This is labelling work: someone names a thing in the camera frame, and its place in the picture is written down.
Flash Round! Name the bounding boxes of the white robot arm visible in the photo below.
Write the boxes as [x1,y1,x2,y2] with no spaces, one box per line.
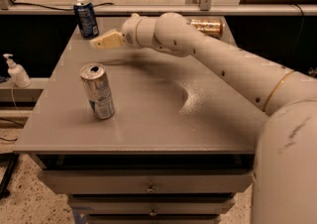
[90,13,317,224]

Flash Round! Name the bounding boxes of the white pump soap bottle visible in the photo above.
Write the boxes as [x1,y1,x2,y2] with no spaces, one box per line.
[3,54,32,88]

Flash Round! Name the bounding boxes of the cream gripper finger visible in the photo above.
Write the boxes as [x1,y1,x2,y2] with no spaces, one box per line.
[89,29,124,50]

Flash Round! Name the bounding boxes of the grey drawer cabinet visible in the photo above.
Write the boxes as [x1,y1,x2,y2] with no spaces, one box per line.
[12,16,283,224]

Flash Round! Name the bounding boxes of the top grey drawer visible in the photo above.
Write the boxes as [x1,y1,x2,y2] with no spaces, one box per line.
[39,169,252,194]

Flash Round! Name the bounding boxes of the middle grey drawer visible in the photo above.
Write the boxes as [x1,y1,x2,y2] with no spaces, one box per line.
[68,194,235,216]

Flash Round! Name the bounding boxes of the grey drawer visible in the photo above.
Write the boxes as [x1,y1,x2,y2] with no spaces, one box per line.
[39,169,252,194]
[87,215,221,224]
[68,194,235,216]

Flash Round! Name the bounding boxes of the white thin cable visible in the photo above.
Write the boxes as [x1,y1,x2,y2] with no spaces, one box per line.
[9,82,28,123]

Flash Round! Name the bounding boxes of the silver blue energy drink can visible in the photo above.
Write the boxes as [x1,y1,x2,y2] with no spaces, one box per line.
[79,62,115,119]

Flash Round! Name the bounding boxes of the bottom grey drawer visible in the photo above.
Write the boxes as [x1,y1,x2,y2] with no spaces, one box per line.
[87,215,221,224]

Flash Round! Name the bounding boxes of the blue pepsi can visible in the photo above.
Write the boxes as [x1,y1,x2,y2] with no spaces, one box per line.
[73,0,99,39]

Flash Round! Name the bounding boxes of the gold can lying down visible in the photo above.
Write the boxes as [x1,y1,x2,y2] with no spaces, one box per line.
[190,19,224,39]

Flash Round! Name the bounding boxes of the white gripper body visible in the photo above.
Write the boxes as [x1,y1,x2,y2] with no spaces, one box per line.
[121,13,143,49]

